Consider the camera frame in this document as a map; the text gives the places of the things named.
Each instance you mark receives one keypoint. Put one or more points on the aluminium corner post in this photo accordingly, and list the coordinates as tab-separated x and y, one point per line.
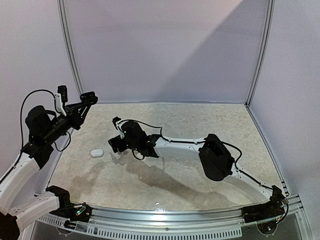
262	51
62	10

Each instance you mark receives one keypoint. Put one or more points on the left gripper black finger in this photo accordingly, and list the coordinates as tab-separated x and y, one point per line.
78	107
84	109

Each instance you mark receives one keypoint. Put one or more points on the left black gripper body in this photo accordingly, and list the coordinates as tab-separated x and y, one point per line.
75	122

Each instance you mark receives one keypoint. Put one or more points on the aluminium front rail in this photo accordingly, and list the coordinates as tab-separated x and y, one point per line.
220	224

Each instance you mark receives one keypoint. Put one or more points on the left aluminium corner post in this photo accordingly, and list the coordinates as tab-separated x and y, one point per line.
62	10

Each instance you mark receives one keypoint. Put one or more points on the black oval charging case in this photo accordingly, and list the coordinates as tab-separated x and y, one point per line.
89	98

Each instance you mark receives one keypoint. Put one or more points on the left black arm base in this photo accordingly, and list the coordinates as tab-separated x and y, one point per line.
75	212

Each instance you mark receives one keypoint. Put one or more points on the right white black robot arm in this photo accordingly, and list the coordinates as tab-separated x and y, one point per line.
216	160

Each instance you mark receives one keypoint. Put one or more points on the white oval charging case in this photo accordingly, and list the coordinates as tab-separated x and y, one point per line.
96	153

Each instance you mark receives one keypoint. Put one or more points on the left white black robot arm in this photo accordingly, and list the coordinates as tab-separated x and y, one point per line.
45	127

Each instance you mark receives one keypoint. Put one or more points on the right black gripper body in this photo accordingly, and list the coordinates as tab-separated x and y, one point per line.
115	144

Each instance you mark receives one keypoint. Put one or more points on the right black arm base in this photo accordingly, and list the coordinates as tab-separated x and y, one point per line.
262	211

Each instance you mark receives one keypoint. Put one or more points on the right aluminium corner post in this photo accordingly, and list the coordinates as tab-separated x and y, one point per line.
262	51

